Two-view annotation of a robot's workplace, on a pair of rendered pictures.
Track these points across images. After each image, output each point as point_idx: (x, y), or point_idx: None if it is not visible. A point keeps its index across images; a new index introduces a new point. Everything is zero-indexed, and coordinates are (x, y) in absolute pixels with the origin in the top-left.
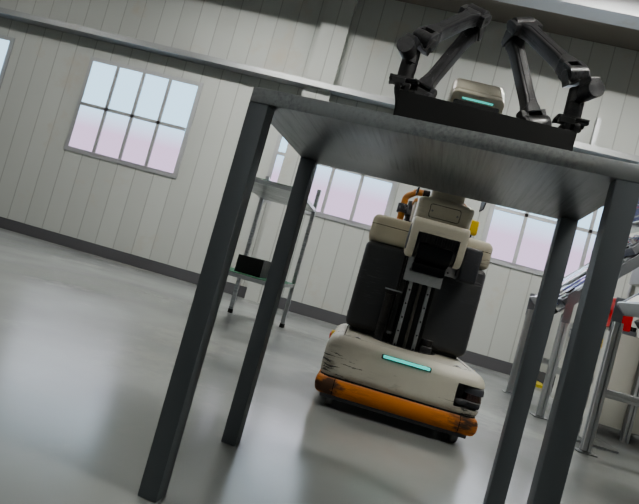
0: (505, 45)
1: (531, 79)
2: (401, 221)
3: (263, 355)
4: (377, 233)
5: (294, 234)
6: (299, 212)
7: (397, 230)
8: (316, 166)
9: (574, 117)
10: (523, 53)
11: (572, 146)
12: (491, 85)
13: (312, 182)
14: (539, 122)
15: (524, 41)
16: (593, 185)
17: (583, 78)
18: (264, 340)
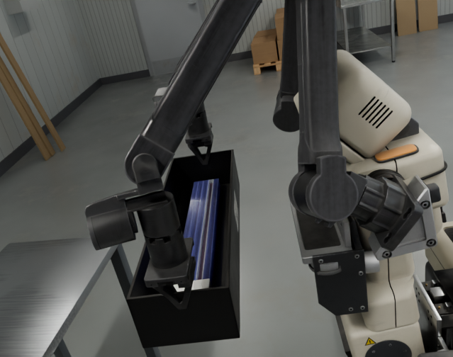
0: None
1: (306, 78)
2: (442, 248)
3: (153, 356)
4: (426, 253)
5: (123, 293)
6: (118, 280)
7: (437, 261)
8: (115, 250)
9: (149, 261)
10: (300, 8)
11: (133, 320)
12: (342, 66)
13: (120, 260)
14: (298, 197)
15: None
16: None
17: (109, 196)
18: (144, 348)
